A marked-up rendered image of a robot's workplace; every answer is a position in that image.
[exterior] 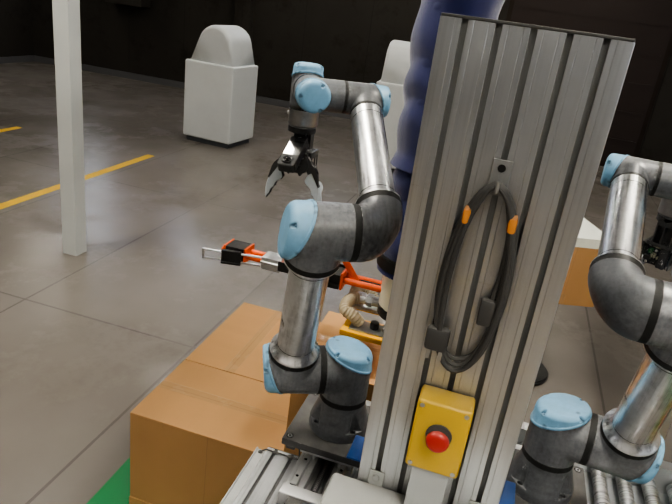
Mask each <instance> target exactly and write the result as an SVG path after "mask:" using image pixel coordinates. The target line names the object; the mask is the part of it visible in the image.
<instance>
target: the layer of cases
mask: <svg viewBox="0 0 672 504"><path fill-rule="evenodd" d="M281 315H282V312H280V311H276V310H272V309H268V308H264V307H260V306H257V305H253V304H249V303H245V302H244V303H243V304H242V305H241V306H240V307H239V308H238V309H237V310H236V311H235V312H234V313H233V314H231V315H230V316H229V317H228V318H227V319H226V320H225V321H224V322H223V323H222V324H221V325H220V326H219V327H218V328H217V329H216V330H215V331H214V332H213V333H212V334H211V335H210V336H209V337H208V338H207V339H206V340H205V341H204V342H203V343H201V344H200V345H199V346H198V347H197V348H196V349H195V350H194V351H193V352H192V353H191V354H190V355H189V356H188V357H187V358H186V359H185V360H184V361H183V362H182V363H181V364H180V365H179V366H178V367H177V368H176V369H175V370H174V371H172V372H171V373H170V374H169V375H168V376H167V377H166V378H165V379H164V380H163V381H162V382H161V383H160V384H159V385H158V386H157V387H156V388H155V389H154V390H153V391H152V392H151V393H150V394H149V395H148V396H147V397H146V398H145V399H144V400H142V401H141V402H140V403H139V404H138V405H137V406H136V407H135V408H134V409H133V410H132V411H131V412H130V496H132V497H135V498H138V499H140V500H143V501H146V502H149V503H152V504H220V502H221V501H222V499H223V498H224V496H225V495H226V493H227V492H228V490H229V488H230V487H231V485H232V484H233V482H234V481H235V479H236V478H237V476H238V475H239V473H240V472H241V470H242V469H243V467H244V466H245V464H246V463H247V461H248V460H249V458H250V457H251V455H252V454H253V452H254V451H255V449H256V448H257V447H258V448H259V449H262V450H263V449H268V447H272V448H275V449H279V450H282V451H284V444H282V443H281V441H282V437H283V435H284V434H285V432H286V427H287V418H288V410H289V402H290V394H285V393H283V394H278V393H269V392H267V391H266V390H265V388H264V374H263V345H264V344H267V343H271V340H272V338H273V337H274V336H275V335H276V334H277V333H279V327H280V321H281Z"/></svg>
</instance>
